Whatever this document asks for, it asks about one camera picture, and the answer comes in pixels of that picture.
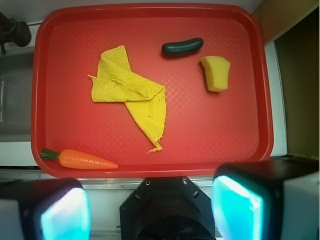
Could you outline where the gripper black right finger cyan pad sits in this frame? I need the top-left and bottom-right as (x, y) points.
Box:
(211, 159), (320, 240)

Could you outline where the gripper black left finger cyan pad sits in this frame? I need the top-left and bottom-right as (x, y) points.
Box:
(0, 178), (92, 240)

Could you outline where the yellow sponge with green backing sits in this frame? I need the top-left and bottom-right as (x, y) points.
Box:
(200, 55), (231, 92)

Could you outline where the orange toy carrot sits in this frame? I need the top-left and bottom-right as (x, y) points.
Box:
(40, 148), (119, 170)

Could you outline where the red plastic tray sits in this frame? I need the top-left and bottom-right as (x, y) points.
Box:
(31, 3), (273, 178)

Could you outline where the yellow woven cloth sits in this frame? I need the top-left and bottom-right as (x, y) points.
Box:
(90, 45), (167, 152)

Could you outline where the grey sink basin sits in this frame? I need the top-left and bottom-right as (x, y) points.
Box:
(0, 47), (34, 143)

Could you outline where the dark green toy cucumber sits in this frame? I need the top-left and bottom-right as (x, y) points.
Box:
(161, 37), (204, 57)

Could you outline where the dark metal faucet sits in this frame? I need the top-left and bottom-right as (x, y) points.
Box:
(0, 12), (32, 55)

